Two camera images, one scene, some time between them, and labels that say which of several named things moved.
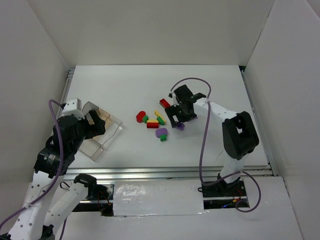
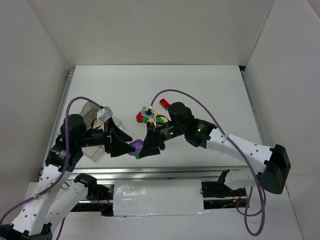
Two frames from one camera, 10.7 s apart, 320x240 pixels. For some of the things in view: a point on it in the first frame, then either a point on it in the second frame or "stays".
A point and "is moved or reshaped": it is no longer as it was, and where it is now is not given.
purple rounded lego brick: [161, 131] is moved or reshaped
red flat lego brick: [164, 103] stays
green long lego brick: [160, 120] stays
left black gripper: [95, 124] to [108, 139]
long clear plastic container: [91, 148] stays
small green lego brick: [145, 119] stays
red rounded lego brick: [140, 116] stays
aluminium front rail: [258, 172] stays
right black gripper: [178, 111] to [160, 136]
